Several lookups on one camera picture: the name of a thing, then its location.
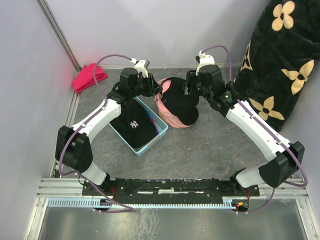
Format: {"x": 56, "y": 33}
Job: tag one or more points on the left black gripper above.
{"x": 153, "y": 88}

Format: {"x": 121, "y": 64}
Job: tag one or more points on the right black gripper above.
{"x": 189, "y": 85}

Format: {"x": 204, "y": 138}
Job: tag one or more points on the pink cap with R logo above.
{"x": 172, "y": 120}

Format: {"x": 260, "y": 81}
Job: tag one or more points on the black cap gold R logo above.
{"x": 180, "y": 105}

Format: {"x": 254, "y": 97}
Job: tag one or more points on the black cap white NY logo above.
{"x": 134, "y": 125}

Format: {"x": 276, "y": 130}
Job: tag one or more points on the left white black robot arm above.
{"x": 73, "y": 145}

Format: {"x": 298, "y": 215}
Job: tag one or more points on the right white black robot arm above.
{"x": 284, "y": 158}

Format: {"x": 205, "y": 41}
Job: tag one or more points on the wooden hat stand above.
{"x": 162, "y": 117}

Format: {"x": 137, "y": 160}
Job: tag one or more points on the light blue plastic basket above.
{"x": 161, "y": 125}

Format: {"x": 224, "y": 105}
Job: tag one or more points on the tan cap in basket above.
{"x": 142, "y": 148}

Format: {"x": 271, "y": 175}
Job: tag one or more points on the red cloth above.
{"x": 85, "y": 77}

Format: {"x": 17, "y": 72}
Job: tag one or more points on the black floral blanket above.
{"x": 283, "y": 50}

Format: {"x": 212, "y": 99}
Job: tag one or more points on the aluminium corner profile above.
{"x": 48, "y": 14}

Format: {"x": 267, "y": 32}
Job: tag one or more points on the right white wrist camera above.
{"x": 203, "y": 60}

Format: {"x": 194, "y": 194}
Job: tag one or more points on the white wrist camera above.
{"x": 203, "y": 60}
{"x": 141, "y": 66}

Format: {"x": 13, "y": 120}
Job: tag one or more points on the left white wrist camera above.
{"x": 141, "y": 66}

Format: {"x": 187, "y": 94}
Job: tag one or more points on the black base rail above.
{"x": 175, "y": 191}

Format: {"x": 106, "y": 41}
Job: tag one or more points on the light blue cable duct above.
{"x": 99, "y": 203}

